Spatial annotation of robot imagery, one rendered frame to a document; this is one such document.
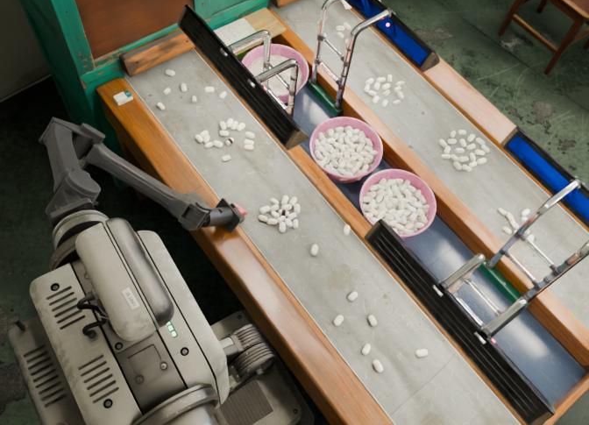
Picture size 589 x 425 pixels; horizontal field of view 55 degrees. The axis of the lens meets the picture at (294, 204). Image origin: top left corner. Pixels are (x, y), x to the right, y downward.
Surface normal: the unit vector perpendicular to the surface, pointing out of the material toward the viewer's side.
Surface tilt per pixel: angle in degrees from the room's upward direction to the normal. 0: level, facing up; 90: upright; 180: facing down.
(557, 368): 0
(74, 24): 90
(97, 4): 90
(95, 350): 0
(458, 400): 0
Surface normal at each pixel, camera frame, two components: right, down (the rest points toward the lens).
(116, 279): 0.07, -0.49
